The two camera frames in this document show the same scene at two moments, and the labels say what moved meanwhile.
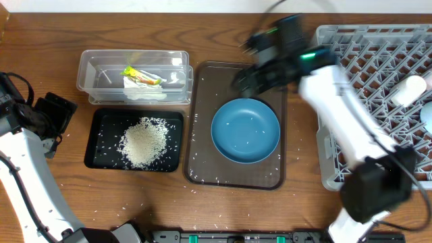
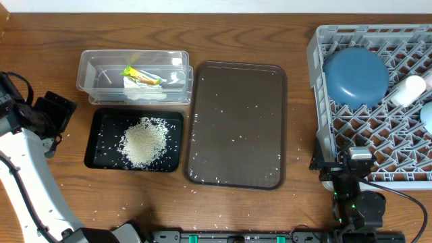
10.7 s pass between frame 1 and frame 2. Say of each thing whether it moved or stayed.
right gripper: moved
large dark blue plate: moved
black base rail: stayed
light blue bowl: stayed
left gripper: stayed
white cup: stayed
